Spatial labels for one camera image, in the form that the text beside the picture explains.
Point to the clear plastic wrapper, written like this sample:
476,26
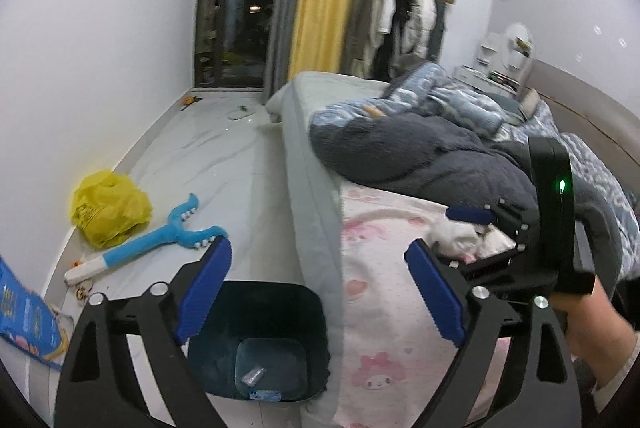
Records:
251,375

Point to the person's right forearm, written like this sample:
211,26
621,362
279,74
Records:
615,403

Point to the beige coat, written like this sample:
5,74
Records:
367,22

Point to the yellow plastic bag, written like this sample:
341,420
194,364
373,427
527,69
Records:
107,208

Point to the person's right hand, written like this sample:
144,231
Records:
590,323

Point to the beige headboard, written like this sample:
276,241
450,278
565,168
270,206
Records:
590,107

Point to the blue Y-shaped massage roller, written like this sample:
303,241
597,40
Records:
150,240

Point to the blue printed wrapper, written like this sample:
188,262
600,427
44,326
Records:
265,394

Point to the white puffer jacket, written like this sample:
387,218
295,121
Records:
417,22

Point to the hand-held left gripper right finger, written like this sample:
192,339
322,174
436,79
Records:
435,293

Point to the small orange item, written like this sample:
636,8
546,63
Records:
189,99

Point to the black garment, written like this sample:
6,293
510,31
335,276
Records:
400,7

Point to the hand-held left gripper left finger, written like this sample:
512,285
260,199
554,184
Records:
207,288

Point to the blue printed box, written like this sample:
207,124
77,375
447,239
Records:
25,313

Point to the pink printed bedsheet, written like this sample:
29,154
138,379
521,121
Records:
380,308

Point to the white tissue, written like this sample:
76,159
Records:
457,235

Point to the dark teal waste bin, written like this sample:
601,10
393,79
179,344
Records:
270,313

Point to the grey mattress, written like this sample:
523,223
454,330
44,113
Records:
310,188

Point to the blue patterned blanket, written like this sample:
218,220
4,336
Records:
425,82

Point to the white shirt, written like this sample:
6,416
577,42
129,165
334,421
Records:
385,7

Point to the round white mirror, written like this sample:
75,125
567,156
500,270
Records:
515,50

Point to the white dressing table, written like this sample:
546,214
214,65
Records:
470,75

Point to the dark grey fleece blanket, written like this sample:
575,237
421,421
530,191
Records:
400,147

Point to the dark grey trousers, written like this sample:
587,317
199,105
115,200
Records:
437,30

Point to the beige pillow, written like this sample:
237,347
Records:
527,102

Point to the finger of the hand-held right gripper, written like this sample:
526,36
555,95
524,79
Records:
465,214
447,258

